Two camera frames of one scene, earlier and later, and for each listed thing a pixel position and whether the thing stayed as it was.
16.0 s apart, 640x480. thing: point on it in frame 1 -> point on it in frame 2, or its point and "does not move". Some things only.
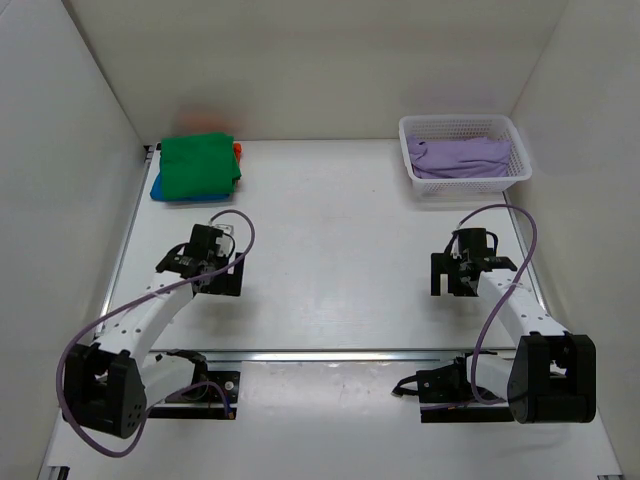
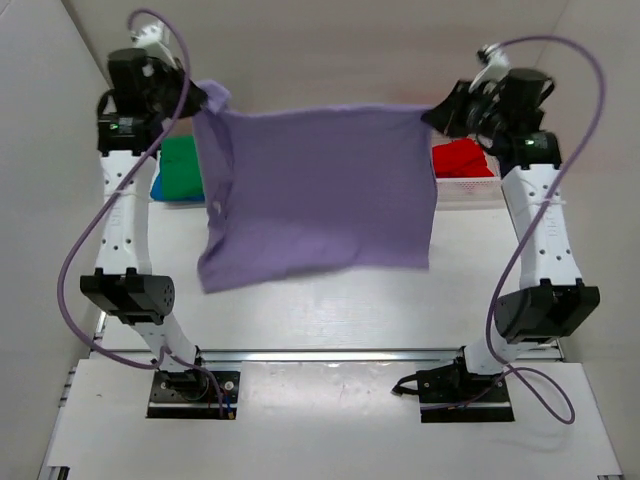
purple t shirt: (441, 157) -> (309, 189)
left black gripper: (226, 280) -> (181, 91)
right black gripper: (445, 275) -> (454, 113)
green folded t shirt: (198, 165) does not move
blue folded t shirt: (157, 193) does not move
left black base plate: (203, 394) does not move
